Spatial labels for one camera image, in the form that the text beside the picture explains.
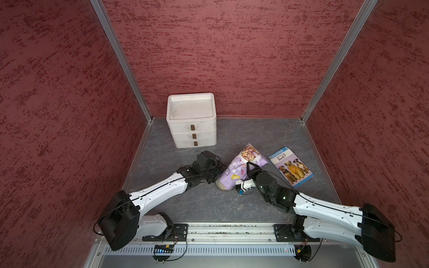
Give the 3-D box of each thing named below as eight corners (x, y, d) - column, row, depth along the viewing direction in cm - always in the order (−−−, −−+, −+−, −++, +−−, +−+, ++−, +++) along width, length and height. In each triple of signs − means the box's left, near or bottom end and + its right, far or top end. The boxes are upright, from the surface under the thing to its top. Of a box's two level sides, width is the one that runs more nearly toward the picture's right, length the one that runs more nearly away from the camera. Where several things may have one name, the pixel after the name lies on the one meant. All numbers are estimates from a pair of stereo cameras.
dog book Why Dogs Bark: (293, 188, 90) (294, 186, 88) (267, 157, 103) (268, 155, 101) (312, 176, 94) (314, 175, 93) (285, 148, 107) (286, 146, 105)
